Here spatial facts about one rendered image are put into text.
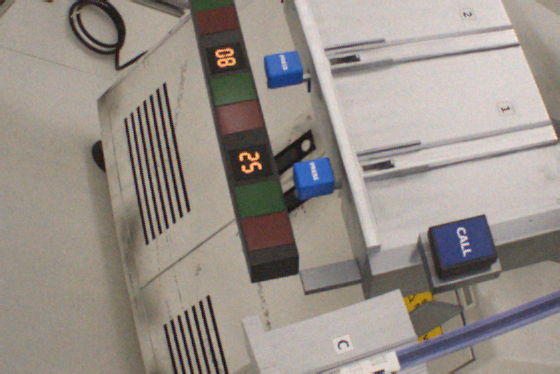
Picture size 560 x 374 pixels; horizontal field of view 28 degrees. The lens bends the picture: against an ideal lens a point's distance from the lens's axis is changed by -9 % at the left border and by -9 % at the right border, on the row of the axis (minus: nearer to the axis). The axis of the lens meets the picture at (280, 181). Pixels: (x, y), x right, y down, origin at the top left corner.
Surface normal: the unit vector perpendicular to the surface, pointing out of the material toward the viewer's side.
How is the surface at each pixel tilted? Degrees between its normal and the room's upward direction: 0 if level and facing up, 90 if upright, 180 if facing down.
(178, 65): 90
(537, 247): 90
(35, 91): 0
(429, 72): 43
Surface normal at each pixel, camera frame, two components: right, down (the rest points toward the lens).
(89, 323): 0.67, -0.49
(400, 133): 0.00, -0.50
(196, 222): -0.71, -0.21
